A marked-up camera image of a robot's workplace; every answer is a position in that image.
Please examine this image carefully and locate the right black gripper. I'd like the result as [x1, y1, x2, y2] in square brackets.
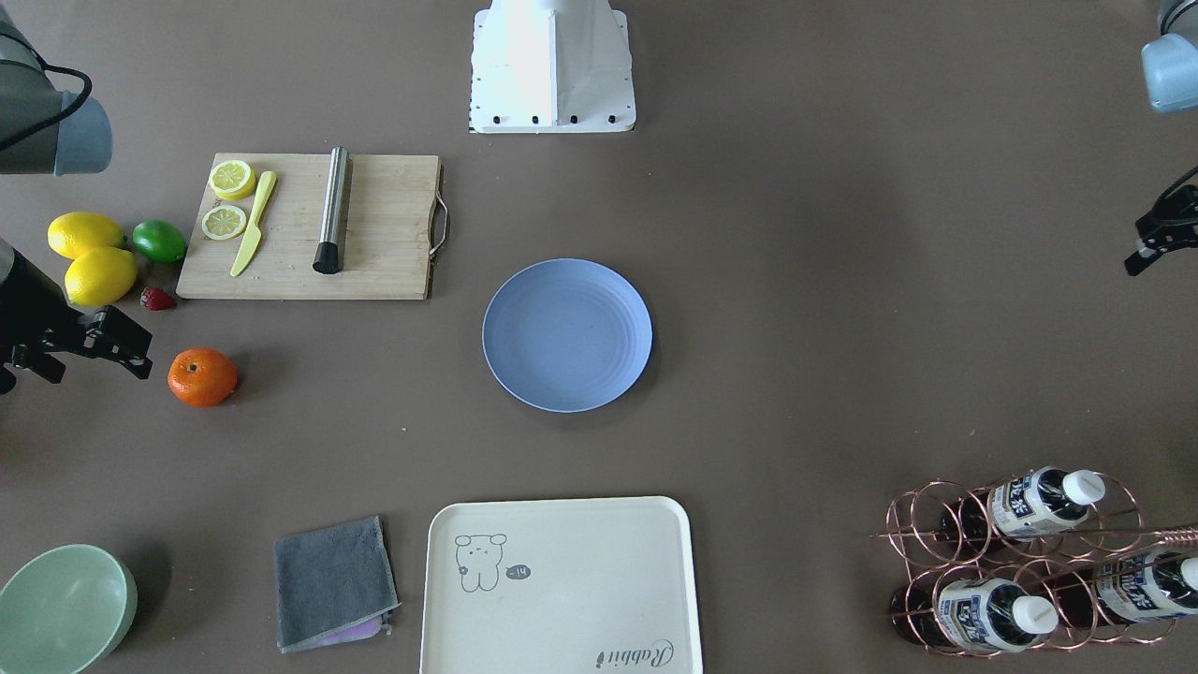
[1, 239, 153, 394]

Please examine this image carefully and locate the orange fruit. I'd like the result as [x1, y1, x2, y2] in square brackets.
[167, 348, 238, 408]

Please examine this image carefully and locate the blue plate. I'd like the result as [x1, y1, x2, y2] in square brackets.
[482, 257, 654, 414]

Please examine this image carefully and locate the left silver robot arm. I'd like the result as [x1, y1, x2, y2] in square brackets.
[1140, 1, 1197, 115]

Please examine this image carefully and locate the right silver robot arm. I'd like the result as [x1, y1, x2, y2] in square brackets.
[1, 10, 153, 393]

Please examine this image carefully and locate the yellow lemon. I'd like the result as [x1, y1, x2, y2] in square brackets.
[65, 247, 138, 306]
[47, 211, 125, 260]

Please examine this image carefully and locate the red strawberry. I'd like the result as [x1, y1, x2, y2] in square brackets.
[139, 286, 177, 312]

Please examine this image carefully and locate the green lime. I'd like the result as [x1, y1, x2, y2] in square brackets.
[132, 219, 188, 265]

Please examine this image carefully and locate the lemon slice lower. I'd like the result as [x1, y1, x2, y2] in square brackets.
[200, 204, 248, 242]

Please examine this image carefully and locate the lemon slice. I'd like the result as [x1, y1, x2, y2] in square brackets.
[207, 159, 258, 200]
[200, 204, 248, 242]

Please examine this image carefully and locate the yellow banana peel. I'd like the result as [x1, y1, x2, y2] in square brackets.
[228, 170, 278, 277]

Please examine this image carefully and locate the wooden cutting board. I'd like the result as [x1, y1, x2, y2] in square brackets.
[176, 153, 444, 300]

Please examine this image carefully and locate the lemon slice upper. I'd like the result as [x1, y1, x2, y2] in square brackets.
[207, 159, 258, 200]

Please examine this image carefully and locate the mint green bowl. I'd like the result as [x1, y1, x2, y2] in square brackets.
[1, 545, 139, 673]

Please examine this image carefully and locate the grey folded cloth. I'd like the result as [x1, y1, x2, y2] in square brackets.
[272, 515, 401, 655]

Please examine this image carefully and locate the cream serving tray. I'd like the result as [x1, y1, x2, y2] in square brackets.
[419, 496, 704, 673]

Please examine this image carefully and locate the dark bottle front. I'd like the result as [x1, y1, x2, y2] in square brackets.
[889, 579, 1059, 656]

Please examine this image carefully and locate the dark bottle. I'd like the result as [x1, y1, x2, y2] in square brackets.
[889, 579, 1059, 656]
[1047, 549, 1197, 629]
[933, 466, 1107, 554]

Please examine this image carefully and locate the dark bottle middle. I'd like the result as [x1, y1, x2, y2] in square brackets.
[933, 466, 1107, 554]

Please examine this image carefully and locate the dark bottle back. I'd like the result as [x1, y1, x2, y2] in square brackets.
[1047, 549, 1197, 629]

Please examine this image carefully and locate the metal handled knife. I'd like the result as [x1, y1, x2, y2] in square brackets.
[313, 146, 351, 274]

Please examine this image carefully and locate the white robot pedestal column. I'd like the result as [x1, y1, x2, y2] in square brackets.
[468, 1, 637, 134]

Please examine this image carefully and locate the copper wire bottle rack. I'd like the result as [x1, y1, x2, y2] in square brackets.
[883, 470, 1194, 658]

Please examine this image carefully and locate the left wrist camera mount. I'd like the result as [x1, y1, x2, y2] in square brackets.
[1124, 166, 1197, 277]

